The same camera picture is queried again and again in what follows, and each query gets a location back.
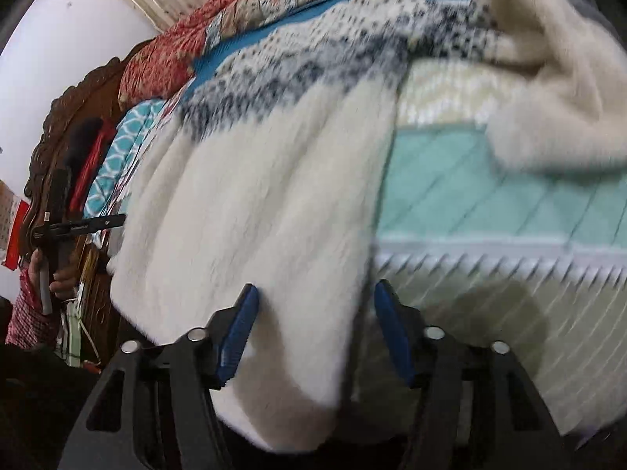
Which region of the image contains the red floral patchwork quilt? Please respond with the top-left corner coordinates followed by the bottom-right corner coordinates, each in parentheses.
top-left (118, 0), bottom-right (446, 108)

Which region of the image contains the blue textured mat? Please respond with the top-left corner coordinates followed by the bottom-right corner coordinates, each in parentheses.
top-left (186, 0), bottom-right (449, 103)

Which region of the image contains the white cable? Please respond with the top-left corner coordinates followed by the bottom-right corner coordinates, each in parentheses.
top-left (73, 298), bottom-right (106, 364)

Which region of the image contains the teal white lattice cloth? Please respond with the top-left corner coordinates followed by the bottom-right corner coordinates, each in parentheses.
top-left (83, 98), bottom-right (167, 248)

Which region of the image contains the red wall calendar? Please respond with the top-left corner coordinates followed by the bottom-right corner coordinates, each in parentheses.
top-left (0, 181), bottom-right (31, 271)

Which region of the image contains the white dotted fleece garment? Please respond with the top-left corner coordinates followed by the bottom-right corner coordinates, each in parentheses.
top-left (105, 0), bottom-right (627, 454)

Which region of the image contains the person's left hand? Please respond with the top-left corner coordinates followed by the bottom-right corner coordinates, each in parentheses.
top-left (20, 249), bottom-right (78, 304)

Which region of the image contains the dark cloth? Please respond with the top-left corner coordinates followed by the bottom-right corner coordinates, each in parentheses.
top-left (63, 117), bottom-right (105, 179)

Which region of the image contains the teal beige patterned bedsheet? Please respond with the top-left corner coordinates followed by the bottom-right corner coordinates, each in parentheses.
top-left (353, 61), bottom-right (627, 451)

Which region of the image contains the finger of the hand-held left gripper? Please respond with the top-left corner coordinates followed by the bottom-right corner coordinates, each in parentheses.
top-left (72, 214), bottom-right (127, 231)

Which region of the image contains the carved wooden bed frame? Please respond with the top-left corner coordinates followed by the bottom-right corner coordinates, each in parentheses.
top-left (22, 42), bottom-right (152, 368)

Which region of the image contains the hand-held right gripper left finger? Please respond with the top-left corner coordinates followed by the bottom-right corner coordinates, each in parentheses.
top-left (58, 283), bottom-right (260, 470)

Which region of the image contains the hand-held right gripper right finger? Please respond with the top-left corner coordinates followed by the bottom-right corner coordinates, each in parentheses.
top-left (373, 279), bottom-right (574, 470)

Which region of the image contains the red cloth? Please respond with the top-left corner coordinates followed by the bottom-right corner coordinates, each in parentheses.
top-left (69, 118), bottom-right (117, 212)

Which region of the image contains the person's dark clothing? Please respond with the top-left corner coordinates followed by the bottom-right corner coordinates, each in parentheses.
top-left (0, 298), bottom-right (106, 470)

